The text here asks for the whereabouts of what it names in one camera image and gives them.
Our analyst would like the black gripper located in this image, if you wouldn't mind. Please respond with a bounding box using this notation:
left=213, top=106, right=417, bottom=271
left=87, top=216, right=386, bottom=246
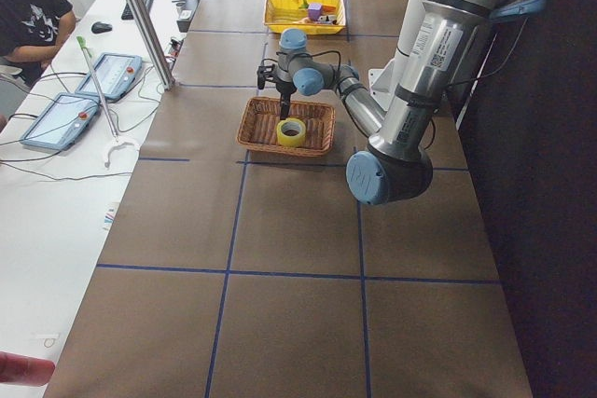
left=275, top=81, right=294, bottom=119

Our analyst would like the yellow tape roll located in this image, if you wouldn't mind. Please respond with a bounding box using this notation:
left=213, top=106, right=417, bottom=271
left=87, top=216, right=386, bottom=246
left=276, top=117, right=306, bottom=148

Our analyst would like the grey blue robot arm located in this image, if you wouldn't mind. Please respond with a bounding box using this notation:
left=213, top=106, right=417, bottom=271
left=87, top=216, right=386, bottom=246
left=258, top=0, right=547, bottom=205

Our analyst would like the brown wicker basket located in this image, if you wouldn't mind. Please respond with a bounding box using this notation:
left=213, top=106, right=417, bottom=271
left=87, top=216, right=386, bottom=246
left=236, top=97, right=335, bottom=158

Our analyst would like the yellow plastic basket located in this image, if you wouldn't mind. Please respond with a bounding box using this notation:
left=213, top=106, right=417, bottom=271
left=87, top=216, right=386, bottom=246
left=263, top=0, right=346, bottom=35

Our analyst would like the toy croissant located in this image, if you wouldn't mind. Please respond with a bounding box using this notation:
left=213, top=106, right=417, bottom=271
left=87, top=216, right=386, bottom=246
left=293, top=17, right=314, bottom=25

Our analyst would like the black white toy cow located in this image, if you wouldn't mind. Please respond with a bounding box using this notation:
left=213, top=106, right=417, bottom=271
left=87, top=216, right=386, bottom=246
left=316, top=15, right=338, bottom=25

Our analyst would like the purple block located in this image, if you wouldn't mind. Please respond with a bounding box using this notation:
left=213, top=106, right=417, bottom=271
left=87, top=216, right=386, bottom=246
left=307, top=2, right=323, bottom=22

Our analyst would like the far blue teach pendant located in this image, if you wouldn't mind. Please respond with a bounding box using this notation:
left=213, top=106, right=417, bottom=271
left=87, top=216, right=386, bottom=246
left=89, top=52, right=143, bottom=103

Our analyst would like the blue teach pendant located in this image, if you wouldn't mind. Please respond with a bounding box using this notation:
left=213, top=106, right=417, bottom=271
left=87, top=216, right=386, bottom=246
left=20, top=92, right=100, bottom=150
left=89, top=52, right=143, bottom=103

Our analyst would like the black computer mouse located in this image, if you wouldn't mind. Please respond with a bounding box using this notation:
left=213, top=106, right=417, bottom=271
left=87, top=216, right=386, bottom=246
left=91, top=21, right=113, bottom=34

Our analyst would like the near blue teach pendant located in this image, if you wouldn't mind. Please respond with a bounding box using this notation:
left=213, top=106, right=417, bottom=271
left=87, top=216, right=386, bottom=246
left=20, top=92, right=100, bottom=150

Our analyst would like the person in black shirt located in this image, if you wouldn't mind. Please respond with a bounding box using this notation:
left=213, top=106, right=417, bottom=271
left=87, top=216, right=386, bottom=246
left=1, top=0, right=76, bottom=87

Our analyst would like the red cylinder object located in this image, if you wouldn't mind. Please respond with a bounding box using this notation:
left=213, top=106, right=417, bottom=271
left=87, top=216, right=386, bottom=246
left=0, top=351, right=56, bottom=387

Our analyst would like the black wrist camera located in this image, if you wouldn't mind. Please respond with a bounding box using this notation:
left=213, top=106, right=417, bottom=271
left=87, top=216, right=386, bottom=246
left=257, top=58, right=278, bottom=90

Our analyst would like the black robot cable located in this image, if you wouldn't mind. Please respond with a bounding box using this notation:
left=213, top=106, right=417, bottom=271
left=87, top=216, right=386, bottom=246
left=260, top=49, right=355, bottom=77

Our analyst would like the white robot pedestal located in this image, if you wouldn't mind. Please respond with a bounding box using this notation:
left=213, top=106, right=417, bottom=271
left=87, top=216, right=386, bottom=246
left=368, top=0, right=425, bottom=112

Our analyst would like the aluminium frame post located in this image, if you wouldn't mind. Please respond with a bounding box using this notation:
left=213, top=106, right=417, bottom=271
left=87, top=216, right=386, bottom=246
left=126, top=0, right=174, bottom=90

